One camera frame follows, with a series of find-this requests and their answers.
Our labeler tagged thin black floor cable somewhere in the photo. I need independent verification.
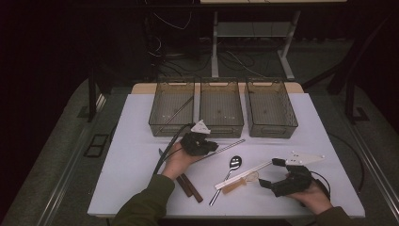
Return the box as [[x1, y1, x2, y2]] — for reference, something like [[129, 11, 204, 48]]
[[327, 132, 366, 193]]

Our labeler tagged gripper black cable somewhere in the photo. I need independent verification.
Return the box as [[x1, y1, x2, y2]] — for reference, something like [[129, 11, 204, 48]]
[[152, 122, 193, 176], [309, 170, 332, 208]]

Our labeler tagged person's left hand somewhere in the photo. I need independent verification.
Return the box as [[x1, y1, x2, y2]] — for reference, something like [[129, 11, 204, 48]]
[[161, 141, 205, 182]]

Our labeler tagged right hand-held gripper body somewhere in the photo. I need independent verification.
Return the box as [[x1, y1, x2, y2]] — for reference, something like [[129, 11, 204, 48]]
[[270, 150, 327, 198]]

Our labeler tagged white chopstick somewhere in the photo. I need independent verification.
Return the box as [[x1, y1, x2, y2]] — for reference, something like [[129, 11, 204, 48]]
[[215, 161, 274, 190], [215, 159, 273, 188]]

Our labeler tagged black spoon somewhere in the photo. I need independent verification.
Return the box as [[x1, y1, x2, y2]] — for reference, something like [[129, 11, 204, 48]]
[[208, 154, 243, 207]]

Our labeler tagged white metal desk frame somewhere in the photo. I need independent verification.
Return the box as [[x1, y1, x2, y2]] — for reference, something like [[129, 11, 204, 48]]
[[199, 0, 347, 81]]

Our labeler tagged white table cover sheet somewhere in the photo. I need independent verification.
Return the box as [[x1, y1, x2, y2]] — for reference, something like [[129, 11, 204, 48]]
[[87, 92, 366, 219]]

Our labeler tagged aluminium floor rail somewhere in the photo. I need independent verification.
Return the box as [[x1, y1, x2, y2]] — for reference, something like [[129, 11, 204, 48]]
[[344, 119, 399, 216], [36, 93, 107, 226]]

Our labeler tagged black metal stand post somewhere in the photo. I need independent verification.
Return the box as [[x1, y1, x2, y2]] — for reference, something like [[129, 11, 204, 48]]
[[87, 67, 105, 123], [343, 78, 371, 125]]

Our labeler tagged tangle of floor cables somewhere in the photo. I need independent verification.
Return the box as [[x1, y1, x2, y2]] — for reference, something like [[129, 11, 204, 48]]
[[145, 0, 283, 80]]

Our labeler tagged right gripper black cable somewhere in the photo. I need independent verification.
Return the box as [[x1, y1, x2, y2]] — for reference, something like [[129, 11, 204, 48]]
[[309, 170, 332, 208]]

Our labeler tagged person's right hand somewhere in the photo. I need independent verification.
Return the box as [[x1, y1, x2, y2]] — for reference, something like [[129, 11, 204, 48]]
[[286, 184, 334, 216]]

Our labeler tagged clear brown plastic bin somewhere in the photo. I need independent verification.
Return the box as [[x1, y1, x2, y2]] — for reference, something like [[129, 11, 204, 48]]
[[148, 78, 196, 138], [199, 77, 245, 139], [244, 77, 299, 139]]

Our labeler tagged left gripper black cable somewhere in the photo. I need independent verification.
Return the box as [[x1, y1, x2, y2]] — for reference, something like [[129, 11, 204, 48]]
[[152, 122, 193, 176]]

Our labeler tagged clear spoon with tan handle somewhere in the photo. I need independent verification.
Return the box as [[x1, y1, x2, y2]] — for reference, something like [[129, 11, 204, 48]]
[[221, 170, 261, 195]]

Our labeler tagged wooden handled metal fork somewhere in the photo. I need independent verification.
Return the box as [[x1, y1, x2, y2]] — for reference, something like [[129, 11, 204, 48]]
[[181, 172, 204, 203], [158, 148, 194, 198]]

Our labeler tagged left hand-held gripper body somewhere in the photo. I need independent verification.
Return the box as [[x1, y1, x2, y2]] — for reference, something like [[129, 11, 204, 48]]
[[180, 119, 215, 157]]

